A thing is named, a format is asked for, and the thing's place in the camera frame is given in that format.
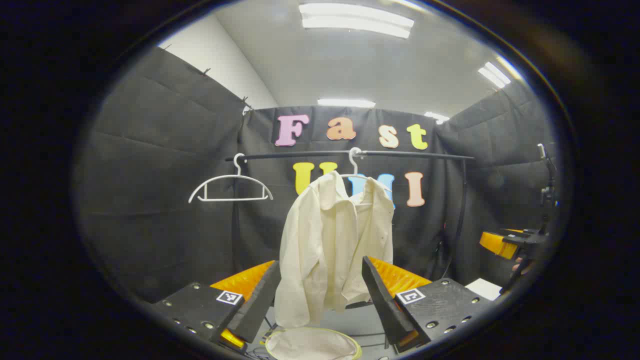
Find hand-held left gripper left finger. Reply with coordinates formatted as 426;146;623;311
150;260;282;352

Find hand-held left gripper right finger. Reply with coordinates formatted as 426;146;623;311
361;256;493;355

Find round mesh laundry hamper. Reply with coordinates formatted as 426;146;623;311
264;326;363;360

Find cream long-sleeved shirt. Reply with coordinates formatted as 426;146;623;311
274;171;396;329

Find white plastic clothes hanger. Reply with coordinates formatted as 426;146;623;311
340;147;394;195
188;153;275;204

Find black metal clothes rack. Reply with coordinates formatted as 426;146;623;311
225;149;476;311

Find black upright stand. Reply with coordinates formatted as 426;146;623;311
537;143;559;232

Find white flat board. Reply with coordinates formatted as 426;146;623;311
465;278;503;301

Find black backdrop cloth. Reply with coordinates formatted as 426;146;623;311
75;46;563;304

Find large ceiling light panel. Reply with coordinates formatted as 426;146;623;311
298;2;416;40

